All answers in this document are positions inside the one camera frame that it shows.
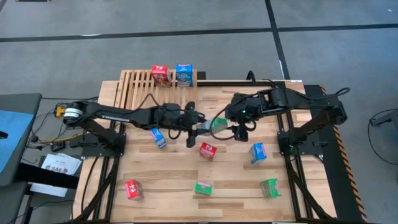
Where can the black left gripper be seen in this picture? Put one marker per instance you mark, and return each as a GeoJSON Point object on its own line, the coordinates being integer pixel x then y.
{"type": "Point", "coordinates": [180, 119]}

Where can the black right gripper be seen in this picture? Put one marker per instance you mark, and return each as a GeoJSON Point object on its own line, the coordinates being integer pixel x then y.
{"type": "Point", "coordinates": [245, 109]}

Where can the green Apple Jacks cereal box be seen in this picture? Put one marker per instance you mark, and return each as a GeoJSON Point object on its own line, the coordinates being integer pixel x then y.
{"type": "Point", "coordinates": [219, 124]}
{"type": "Point", "coordinates": [203, 188]}
{"type": "Point", "coordinates": [270, 188]}

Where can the red Froot Loops cereal box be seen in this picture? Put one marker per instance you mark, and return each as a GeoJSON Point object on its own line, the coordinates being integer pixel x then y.
{"type": "Point", "coordinates": [133, 189]}
{"type": "Point", "coordinates": [160, 75]}
{"type": "Point", "coordinates": [207, 151]}

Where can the blue Rice Krispies cereal box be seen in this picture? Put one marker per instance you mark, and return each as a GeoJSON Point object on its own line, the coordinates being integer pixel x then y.
{"type": "Point", "coordinates": [158, 138]}
{"type": "Point", "coordinates": [257, 153]}
{"type": "Point", "coordinates": [184, 75]}

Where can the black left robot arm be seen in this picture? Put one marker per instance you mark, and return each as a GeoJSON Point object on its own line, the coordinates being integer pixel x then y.
{"type": "Point", "coordinates": [124, 115]}

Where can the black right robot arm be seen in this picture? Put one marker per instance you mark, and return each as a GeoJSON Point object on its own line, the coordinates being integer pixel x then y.
{"type": "Point", "coordinates": [311, 102]}

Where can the wooden slatted shelf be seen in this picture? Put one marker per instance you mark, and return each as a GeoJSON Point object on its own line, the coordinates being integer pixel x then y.
{"type": "Point", "coordinates": [136, 84]}

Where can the black hazard striped platform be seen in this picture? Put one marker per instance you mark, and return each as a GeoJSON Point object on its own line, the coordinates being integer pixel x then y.
{"type": "Point", "coordinates": [342, 186]}

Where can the yellow plug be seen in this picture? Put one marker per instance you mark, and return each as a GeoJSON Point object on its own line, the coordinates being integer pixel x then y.
{"type": "Point", "coordinates": [60, 111]}

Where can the black power adapter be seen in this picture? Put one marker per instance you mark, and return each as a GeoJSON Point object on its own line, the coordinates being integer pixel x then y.
{"type": "Point", "coordinates": [58, 146]}

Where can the white printed paper sheet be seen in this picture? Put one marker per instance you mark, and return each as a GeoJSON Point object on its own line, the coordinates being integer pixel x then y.
{"type": "Point", "coordinates": [60, 163]}

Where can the white blank paper sheet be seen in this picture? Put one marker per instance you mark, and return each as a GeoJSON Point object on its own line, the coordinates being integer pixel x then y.
{"type": "Point", "coordinates": [46, 189]}

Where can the blue mat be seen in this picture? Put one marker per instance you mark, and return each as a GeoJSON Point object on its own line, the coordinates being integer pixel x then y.
{"type": "Point", "coordinates": [14, 140]}

